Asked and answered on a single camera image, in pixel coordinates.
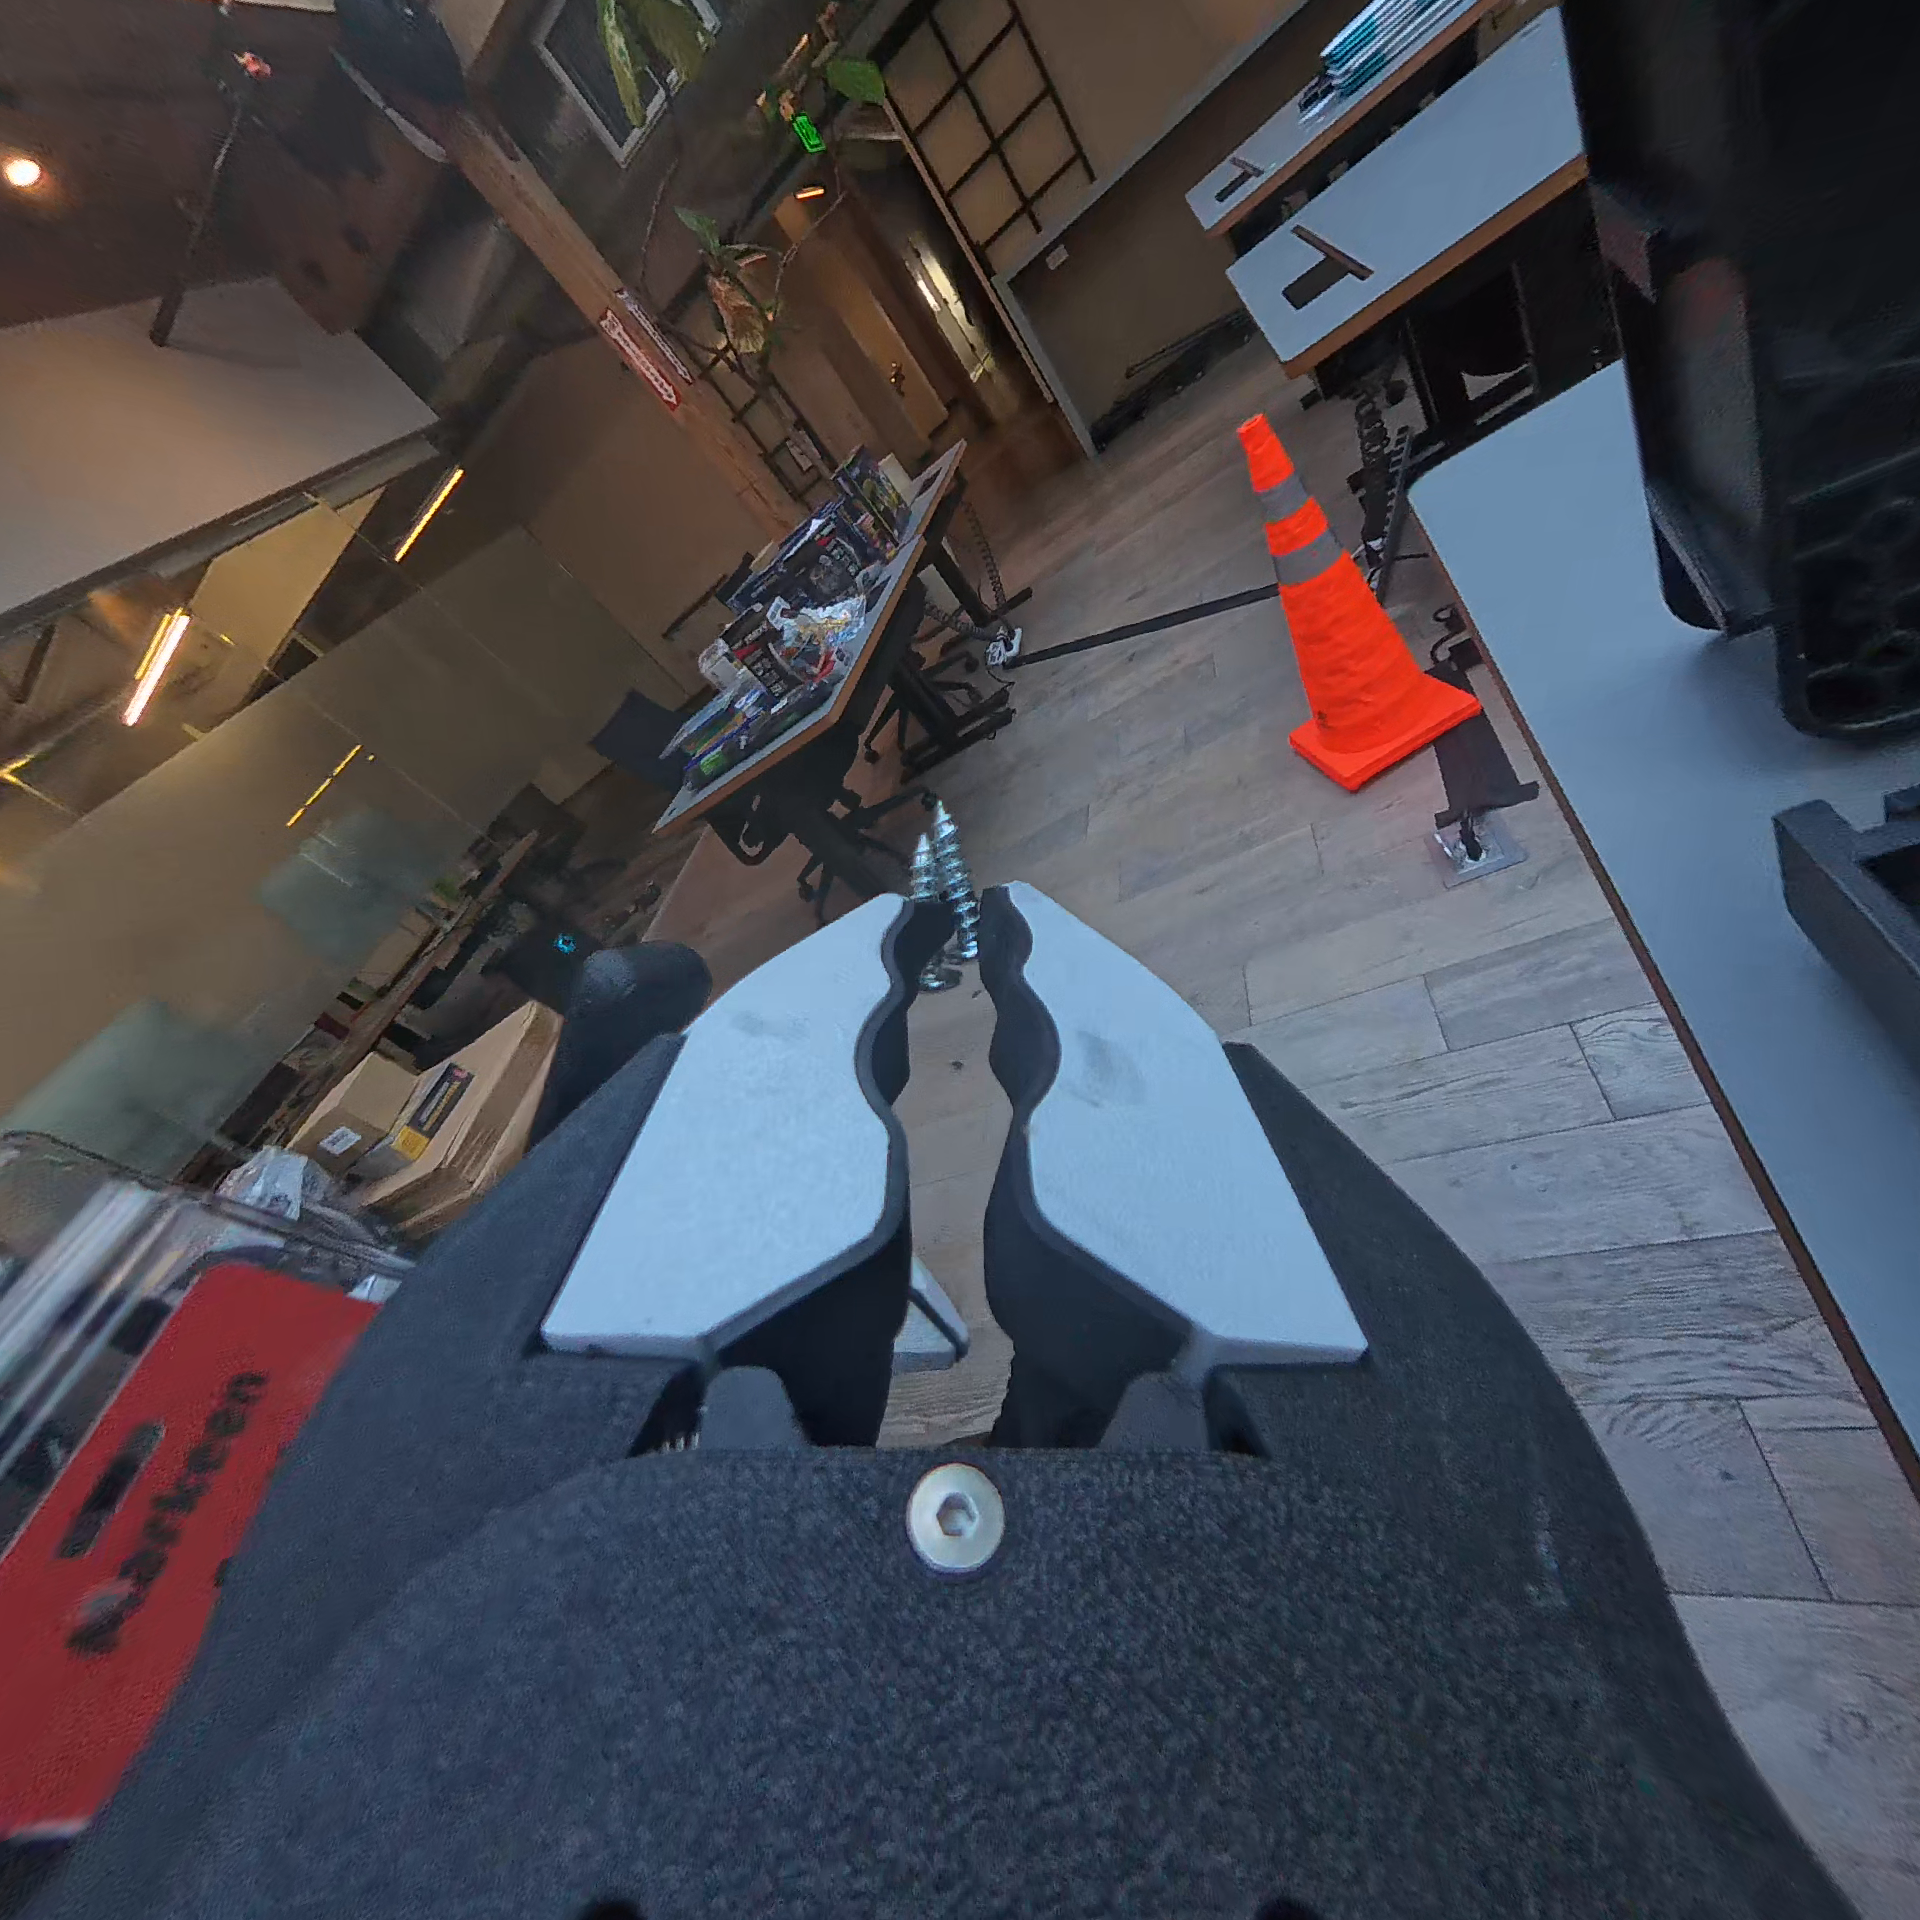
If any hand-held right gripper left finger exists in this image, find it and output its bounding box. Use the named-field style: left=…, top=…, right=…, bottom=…
left=541, top=894, right=971, bottom=1448

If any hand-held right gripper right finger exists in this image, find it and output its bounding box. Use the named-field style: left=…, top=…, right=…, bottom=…
left=977, top=882, right=1370, bottom=1448

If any silver screw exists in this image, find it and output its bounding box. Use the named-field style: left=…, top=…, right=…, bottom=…
left=930, top=799, right=988, bottom=965
left=905, top=841, right=956, bottom=992

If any grey desk with book stack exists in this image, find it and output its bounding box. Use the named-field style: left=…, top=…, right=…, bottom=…
left=1185, top=0, right=1569, bottom=234

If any dark rounded object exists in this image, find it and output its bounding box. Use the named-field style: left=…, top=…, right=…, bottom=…
left=533, top=943, right=714, bottom=1142

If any cardboard box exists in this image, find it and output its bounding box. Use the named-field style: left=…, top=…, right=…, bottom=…
left=287, top=996, right=565, bottom=1230

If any black floor pole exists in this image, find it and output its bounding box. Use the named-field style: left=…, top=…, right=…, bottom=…
left=1021, top=582, right=1277, bottom=670

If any orange traffic cone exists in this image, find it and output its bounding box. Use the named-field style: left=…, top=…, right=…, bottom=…
left=1236, top=413, right=1486, bottom=792

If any pile of dark product boxes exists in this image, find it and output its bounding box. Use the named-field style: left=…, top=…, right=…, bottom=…
left=668, top=447, right=924, bottom=788

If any wooden-edged cluttered table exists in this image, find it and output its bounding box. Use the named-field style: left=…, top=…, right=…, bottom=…
left=652, top=439, right=1039, bottom=902

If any clear plastic container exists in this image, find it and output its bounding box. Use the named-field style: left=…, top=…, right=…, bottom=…
left=0, top=1130, right=412, bottom=1501

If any black power strip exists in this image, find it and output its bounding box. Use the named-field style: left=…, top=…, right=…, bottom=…
left=1350, top=375, right=1420, bottom=600

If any black foam tray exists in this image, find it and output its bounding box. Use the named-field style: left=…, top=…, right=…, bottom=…
left=1774, top=787, right=1920, bottom=1039

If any hanging green plant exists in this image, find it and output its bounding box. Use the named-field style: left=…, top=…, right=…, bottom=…
left=674, top=202, right=785, bottom=361
left=597, top=0, right=714, bottom=130

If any black grid glass partition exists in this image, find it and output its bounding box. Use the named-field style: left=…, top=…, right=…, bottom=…
left=884, top=0, right=1096, bottom=270

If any large black plastic case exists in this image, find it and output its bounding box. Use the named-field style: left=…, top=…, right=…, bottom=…
left=1562, top=0, right=1920, bottom=739

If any stack of teal books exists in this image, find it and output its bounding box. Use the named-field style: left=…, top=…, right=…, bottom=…
left=1297, top=0, right=1503, bottom=121

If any red wall sign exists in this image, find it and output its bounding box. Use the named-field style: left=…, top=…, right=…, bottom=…
left=602, top=294, right=697, bottom=408

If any black bracket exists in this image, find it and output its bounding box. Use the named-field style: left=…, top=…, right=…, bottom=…
left=1282, top=225, right=1374, bottom=307

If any grey desk with black frame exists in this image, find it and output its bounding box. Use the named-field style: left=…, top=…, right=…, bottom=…
left=1226, top=148, right=1615, bottom=451

